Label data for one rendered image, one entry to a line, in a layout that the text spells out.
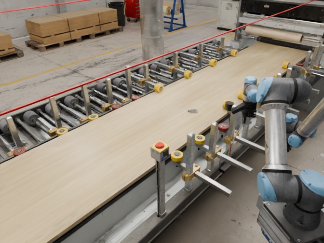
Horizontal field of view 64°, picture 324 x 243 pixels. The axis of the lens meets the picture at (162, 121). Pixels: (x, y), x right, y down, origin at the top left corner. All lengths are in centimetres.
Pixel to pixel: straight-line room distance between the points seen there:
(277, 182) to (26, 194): 131
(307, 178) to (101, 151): 124
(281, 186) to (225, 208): 154
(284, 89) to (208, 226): 160
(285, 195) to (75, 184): 111
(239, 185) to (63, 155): 180
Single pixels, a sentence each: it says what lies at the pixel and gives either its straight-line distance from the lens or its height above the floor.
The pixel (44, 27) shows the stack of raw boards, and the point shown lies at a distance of 730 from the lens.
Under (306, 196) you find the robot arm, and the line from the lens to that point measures 121.
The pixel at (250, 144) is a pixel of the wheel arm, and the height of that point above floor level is 86.
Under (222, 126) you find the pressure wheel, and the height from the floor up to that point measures 91.
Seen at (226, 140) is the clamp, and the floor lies 86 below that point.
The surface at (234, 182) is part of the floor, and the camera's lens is 292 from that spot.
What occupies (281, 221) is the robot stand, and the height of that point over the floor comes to 104.
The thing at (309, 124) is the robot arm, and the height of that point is 126.
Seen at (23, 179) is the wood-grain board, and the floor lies 90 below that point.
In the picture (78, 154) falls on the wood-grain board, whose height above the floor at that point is 90.
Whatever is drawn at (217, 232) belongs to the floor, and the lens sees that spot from 250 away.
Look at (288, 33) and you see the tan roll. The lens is 412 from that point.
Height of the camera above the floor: 203
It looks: 33 degrees down
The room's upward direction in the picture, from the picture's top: 1 degrees counter-clockwise
